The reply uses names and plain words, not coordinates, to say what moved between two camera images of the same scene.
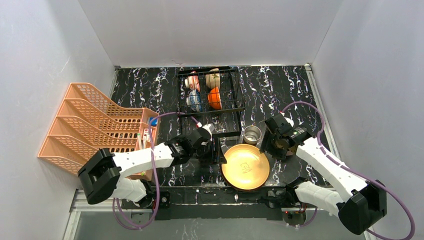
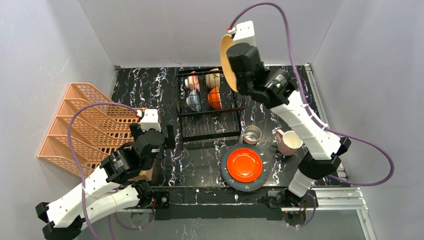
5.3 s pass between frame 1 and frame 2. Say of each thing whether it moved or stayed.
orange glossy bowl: stayed
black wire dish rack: stayed
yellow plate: moved
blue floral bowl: stayed
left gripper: moved
